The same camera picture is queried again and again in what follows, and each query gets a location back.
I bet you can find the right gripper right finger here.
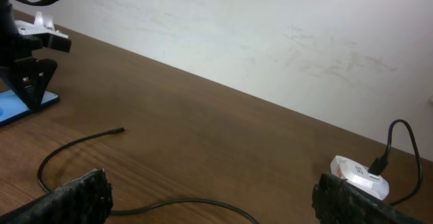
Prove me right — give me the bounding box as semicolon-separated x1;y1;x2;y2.
312;173;422;224

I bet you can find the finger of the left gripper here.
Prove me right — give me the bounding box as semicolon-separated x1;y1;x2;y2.
6;58;58;112

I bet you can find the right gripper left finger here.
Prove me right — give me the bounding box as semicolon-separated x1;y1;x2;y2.
1;169;113;224

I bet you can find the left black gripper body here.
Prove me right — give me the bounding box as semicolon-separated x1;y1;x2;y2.
1;31;72;79

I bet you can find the blue Galaxy smartphone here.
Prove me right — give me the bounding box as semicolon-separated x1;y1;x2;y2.
1;90;60;127

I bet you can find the black USB charging cable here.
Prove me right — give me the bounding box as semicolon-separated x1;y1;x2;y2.
37;118;424;224

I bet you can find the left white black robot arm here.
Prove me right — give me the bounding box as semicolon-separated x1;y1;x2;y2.
1;0;72;112

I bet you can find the white USB charger adapter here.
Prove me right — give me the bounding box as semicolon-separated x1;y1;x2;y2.
330;156;390;200

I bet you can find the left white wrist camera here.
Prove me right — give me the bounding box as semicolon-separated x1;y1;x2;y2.
15;12;69;39

